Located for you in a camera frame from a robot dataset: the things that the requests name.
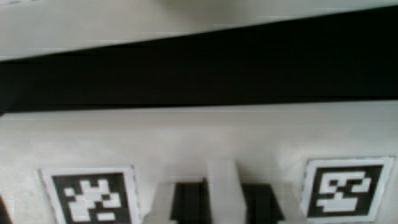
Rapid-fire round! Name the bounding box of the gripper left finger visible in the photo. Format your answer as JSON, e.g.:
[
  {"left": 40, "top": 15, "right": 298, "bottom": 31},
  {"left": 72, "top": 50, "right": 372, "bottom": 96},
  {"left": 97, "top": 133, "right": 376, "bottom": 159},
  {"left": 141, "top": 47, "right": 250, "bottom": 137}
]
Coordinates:
[{"left": 170, "top": 181, "right": 211, "bottom": 224}]

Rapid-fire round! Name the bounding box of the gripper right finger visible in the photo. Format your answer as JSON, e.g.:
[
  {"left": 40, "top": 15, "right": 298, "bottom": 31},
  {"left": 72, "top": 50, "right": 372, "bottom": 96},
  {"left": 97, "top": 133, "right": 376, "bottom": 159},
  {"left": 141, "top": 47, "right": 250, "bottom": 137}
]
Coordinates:
[{"left": 243, "top": 184, "right": 283, "bottom": 224}]

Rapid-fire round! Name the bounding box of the white cabinet door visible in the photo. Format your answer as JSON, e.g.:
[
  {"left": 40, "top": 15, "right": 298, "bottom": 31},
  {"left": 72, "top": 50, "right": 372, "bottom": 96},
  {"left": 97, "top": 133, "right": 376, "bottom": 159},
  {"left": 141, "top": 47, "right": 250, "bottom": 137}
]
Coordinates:
[{"left": 0, "top": 101, "right": 398, "bottom": 224}]

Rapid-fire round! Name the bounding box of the white L-shaped fence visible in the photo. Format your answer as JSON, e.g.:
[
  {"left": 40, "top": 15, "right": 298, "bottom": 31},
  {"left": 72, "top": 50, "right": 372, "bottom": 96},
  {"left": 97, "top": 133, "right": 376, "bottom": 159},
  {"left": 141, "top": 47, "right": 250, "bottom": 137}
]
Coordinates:
[{"left": 0, "top": 0, "right": 398, "bottom": 61}]

